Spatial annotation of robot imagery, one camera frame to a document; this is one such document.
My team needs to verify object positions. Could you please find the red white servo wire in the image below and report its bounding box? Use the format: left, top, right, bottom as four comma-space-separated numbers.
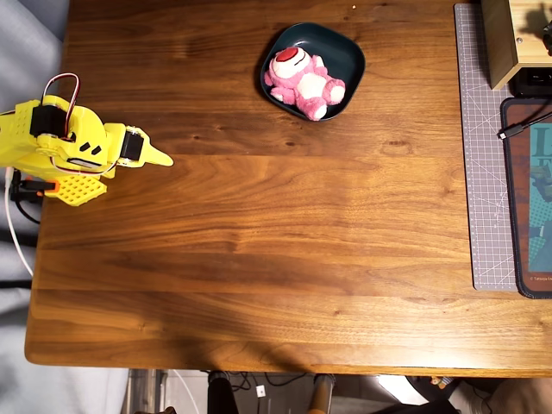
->
41, 72, 81, 133
49, 154, 120, 177

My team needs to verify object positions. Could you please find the dark green plastic bin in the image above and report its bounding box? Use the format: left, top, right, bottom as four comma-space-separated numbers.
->
259, 22, 367, 123

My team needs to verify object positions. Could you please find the grey cutting mat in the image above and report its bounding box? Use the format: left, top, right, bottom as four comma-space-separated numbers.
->
452, 3, 518, 292

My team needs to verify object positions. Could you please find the white USB cable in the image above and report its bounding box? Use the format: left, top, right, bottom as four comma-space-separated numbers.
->
3, 167, 35, 277

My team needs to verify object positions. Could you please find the printed black-edged mouse pad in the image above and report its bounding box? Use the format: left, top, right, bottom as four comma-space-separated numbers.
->
499, 97, 552, 299

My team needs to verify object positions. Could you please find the yellow gripper with servo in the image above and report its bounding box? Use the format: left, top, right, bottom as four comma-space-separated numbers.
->
112, 124, 175, 168

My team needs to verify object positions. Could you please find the black pole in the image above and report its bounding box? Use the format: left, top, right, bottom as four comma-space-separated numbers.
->
206, 369, 241, 414

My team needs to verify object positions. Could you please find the pink strawberry bear plush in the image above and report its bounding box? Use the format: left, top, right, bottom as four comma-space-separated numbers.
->
263, 47, 347, 122

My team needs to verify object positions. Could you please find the metal frame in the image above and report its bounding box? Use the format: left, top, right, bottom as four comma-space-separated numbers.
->
128, 368, 170, 414

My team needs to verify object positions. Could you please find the light wooden box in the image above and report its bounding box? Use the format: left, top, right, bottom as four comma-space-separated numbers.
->
480, 0, 552, 91

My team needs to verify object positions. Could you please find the black USB cable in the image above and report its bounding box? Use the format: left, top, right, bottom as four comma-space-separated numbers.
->
498, 110, 552, 141

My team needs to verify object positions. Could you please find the black power cable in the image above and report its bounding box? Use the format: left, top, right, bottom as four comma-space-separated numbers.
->
10, 170, 42, 225

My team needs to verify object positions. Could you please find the orange black table clamp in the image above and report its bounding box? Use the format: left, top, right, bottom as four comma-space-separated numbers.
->
19, 179, 61, 198

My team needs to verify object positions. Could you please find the black device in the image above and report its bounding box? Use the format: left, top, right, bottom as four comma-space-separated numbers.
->
508, 66, 552, 98

